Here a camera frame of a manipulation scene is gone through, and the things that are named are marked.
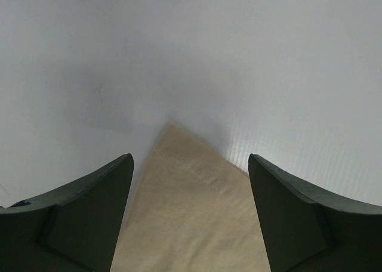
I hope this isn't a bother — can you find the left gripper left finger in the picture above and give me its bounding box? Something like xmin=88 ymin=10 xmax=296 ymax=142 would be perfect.
xmin=1 ymin=154 xmax=134 ymax=271

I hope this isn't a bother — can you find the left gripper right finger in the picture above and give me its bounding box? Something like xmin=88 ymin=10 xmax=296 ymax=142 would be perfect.
xmin=248 ymin=154 xmax=381 ymax=271

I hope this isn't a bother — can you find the beige t shirt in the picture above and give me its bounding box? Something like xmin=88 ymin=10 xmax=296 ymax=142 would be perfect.
xmin=112 ymin=125 xmax=270 ymax=271

